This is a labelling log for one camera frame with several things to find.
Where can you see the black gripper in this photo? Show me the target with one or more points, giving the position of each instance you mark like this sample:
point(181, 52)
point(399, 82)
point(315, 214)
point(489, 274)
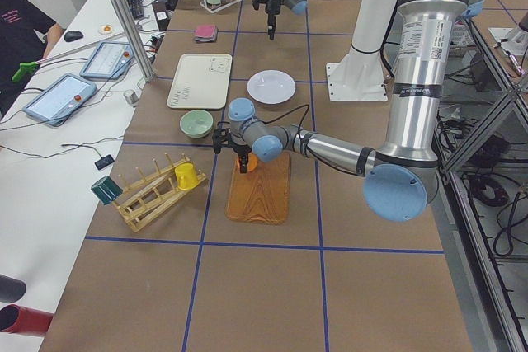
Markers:
point(240, 149)
point(271, 7)

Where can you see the orange fruit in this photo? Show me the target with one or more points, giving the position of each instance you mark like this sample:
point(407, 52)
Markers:
point(252, 165)

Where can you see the white round plate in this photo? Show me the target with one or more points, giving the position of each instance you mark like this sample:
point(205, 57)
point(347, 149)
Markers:
point(271, 87)

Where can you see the cream bear tray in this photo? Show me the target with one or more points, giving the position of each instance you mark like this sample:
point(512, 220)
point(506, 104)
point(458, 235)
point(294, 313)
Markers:
point(201, 81)

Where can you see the brown wooden board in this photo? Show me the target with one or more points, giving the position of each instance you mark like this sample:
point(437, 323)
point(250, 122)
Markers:
point(261, 196)

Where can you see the light green bowl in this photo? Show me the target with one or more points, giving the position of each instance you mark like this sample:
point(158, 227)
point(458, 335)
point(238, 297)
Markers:
point(196, 123)

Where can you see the yellow cup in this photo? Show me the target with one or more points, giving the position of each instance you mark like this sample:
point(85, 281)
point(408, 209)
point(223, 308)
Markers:
point(187, 178)

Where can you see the pink sponge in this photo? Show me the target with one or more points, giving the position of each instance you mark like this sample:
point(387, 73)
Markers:
point(205, 32)

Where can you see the wooden cup drying rack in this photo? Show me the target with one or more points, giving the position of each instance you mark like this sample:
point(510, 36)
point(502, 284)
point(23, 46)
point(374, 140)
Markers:
point(153, 194)

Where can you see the small metal cylinder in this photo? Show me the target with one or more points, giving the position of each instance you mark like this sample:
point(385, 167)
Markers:
point(131, 97)

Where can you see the dark green cup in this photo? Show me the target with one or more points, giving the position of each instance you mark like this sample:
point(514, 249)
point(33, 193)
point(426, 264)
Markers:
point(106, 190)

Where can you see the small black device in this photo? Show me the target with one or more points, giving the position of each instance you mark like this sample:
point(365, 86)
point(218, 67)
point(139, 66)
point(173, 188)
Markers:
point(104, 162)

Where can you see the teach pendant tablet far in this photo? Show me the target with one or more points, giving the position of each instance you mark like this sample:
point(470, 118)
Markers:
point(108, 61)

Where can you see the teach pendant tablet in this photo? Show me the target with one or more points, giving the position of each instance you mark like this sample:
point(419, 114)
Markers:
point(62, 98)
point(108, 61)

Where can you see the teach pendant tablet near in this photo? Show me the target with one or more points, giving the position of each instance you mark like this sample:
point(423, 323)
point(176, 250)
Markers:
point(62, 98)

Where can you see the black computer mouse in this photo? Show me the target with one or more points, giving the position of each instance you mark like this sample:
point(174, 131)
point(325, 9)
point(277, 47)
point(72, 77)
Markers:
point(73, 35)

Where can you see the seated person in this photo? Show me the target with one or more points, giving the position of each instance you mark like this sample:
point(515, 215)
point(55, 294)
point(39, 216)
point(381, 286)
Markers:
point(27, 35)

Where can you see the red cylinder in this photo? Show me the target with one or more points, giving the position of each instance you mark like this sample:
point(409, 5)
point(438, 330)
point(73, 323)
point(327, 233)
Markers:
point(26, 321)

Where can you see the black camera bracket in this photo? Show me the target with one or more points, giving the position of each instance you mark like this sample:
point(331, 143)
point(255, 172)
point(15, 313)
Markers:
point(221, 138)
point(256, 4)

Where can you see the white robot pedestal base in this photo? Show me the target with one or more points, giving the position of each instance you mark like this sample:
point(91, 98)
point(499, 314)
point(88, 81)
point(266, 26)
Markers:
point(359, 76)

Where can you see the aluminium frame post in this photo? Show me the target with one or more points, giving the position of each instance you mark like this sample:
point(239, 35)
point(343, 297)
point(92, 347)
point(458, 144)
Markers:
point(125, 17)

